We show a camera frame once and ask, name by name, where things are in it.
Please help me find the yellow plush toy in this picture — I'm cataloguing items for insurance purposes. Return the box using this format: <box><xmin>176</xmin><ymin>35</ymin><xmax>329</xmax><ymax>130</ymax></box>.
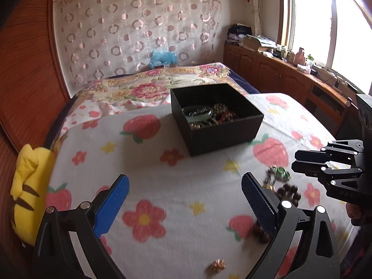
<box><xmin>10</xmin><ymin>144</ymin><xmax>57</xmax><ymax>246</ymax></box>

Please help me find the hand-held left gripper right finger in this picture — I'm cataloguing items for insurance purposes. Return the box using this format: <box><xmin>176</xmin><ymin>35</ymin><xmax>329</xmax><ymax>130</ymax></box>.
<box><xmin>242</xmin><ymin>172</ymin><xmax>340</xmax><ymax>279</ymax></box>

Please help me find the green bangle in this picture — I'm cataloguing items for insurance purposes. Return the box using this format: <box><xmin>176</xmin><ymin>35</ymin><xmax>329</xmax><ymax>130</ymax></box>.
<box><xmin>182</xmin><ymin>105</ymin><xmax>214</xmax><ymax>124</ymax></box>

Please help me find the person's right hand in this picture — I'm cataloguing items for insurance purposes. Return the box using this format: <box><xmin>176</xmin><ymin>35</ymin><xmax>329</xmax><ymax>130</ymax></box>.
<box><xmin>346</xmin><ymin>203</ymin><xmax>362</xmax><ymax>221</ymax></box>

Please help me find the pale window curtain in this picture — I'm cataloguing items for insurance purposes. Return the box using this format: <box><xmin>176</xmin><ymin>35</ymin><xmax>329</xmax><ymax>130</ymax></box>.
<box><xmin>246</xmin><ymin>0</ymin><xmax>263</xmax><ymax>37</ymax></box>

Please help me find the long wooden cabinet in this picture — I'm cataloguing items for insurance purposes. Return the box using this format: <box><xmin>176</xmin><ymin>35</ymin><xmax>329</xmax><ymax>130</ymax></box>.
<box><xmin>223</xmin><ymin>42</ymin><xmax>361</xmax><ymax>134</ymax></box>

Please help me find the floral blanket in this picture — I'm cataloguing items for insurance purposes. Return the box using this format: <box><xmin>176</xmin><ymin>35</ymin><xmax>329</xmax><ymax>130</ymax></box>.
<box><xmin>62</xmin><ymin>62</ymin><xmax>247</xmax><ymax>117</ymax></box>

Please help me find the cardboard box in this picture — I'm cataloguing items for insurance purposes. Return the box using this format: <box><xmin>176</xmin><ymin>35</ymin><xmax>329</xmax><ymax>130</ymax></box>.
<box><xmin>242</xmin><ymin>34</ymin><xmax>275</xmax><ymax>53</ymax></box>

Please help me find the dark bead bracelet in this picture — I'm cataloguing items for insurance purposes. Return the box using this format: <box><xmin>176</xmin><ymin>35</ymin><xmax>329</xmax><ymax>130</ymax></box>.
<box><xmin>276</xmin><ymin>184</ymin><xmax>301</xmax><ymax>202</ymax></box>

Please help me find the black square box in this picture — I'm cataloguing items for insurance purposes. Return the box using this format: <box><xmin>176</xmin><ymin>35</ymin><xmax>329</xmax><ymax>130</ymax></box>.
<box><xmin>170</xmin><ymin>83</ymin><xmax>264</xmax><ymax>156</ymax></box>

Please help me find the pile of dark bags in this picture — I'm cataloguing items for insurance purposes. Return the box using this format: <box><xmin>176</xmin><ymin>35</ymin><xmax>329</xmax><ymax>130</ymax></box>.
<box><xmin>227</xmin><ymin>23</ymin><xmax>252</xmax><ymax>45</ymax></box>

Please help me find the circle-patterned sheer curtain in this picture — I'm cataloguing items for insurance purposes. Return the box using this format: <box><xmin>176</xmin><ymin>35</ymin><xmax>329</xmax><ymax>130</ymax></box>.
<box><xmin>53</xmin><ymin>0</ymin><xmax>222</xmax><ymax>86</ymax></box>

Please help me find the dark blue bed sheet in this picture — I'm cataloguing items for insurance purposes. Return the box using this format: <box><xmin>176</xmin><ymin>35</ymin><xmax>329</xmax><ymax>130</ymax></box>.
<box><xmin>231</xmin><ymin>71</ymin><xmax>260</xmax><ymax>95</ymax></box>

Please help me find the pink bottle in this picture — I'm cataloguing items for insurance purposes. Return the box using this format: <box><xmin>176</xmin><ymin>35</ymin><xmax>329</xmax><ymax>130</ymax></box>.
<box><xmin>293</xmin><ymin>47</ymin><xmax>306</xmax><ymax>64</ymax></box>

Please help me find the blue plastic bag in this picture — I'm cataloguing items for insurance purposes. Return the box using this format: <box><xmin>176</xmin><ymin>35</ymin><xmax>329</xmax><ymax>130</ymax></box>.
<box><xmin>149</xmin><ymin>50</ymin><xmax>178</xmax><ymax>69</ymax></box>

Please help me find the wood-framed window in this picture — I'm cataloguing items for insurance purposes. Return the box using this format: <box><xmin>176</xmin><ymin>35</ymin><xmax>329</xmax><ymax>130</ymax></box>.
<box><xmin>277</xmin><ymin>0</ymin><xmax>372</xmax><ymax>93</ymax></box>

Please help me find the green gem bracelet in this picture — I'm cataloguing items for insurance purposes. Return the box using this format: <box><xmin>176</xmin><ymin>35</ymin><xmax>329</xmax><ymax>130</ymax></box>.
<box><xmin>267</xmin><ymin>166</ymin><xmax>291</xmax><ymax>182</ymax></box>

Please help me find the brown bead bracelet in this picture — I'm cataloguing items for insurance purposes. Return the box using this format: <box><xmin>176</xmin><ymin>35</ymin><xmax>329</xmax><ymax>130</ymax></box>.
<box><xmin>251</xmin><ymin>222</ymin><xmax>272</xmax><ymax>244</ymax></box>

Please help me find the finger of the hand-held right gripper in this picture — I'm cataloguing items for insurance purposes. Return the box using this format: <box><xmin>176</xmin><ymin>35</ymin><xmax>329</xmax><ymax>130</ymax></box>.
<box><xmin>291</xmin><ymin>161</ymin><xmax>364</xmax><ymax>202</ymax></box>
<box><xmin>295</xmin><ymin>140</ymin><xmax>364</xmax><ymax>165</ymax></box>

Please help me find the red bead bracelet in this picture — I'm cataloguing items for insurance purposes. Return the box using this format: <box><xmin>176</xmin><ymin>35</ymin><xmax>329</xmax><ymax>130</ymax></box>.
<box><xmin>218</xmin><ymin>111</ymin><xmax>237</xmax><ymax>123</ymax></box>

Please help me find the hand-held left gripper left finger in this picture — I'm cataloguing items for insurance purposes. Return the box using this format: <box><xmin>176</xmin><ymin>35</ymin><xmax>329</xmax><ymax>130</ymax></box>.
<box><xmin>31</xmin><ymin>175</ymin><xmax>130</xmax><ymax>279</ymax></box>

